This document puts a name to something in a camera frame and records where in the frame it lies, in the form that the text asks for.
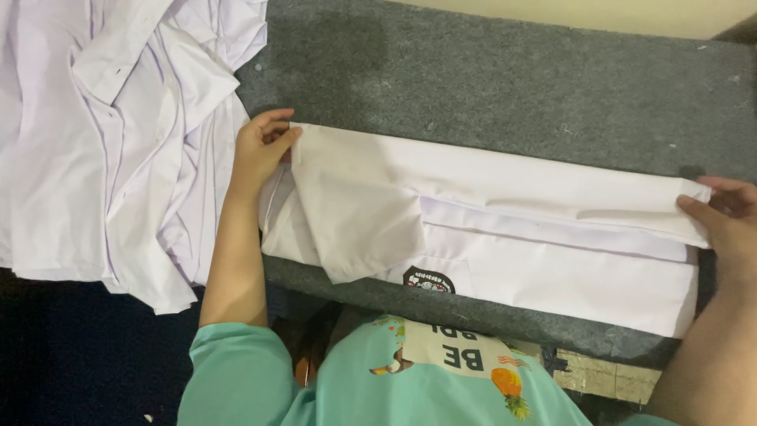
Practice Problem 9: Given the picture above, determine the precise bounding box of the person's right hand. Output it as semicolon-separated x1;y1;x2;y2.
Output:
676;176;757;291

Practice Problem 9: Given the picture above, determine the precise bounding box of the person's left hand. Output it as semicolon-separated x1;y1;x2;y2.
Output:
229;108;304;191

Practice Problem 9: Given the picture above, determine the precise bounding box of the white shirt with black badge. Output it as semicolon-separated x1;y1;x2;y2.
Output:
259;122;713;339

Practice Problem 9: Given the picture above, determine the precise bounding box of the pile of white shirts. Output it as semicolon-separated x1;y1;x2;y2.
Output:
0;0;269;316

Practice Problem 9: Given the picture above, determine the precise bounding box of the person's mint green printed shirt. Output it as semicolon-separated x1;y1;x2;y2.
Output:
177;315;678;426

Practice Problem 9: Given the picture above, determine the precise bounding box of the grey felt table cover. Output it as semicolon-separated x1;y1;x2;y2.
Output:
235;0;757;370

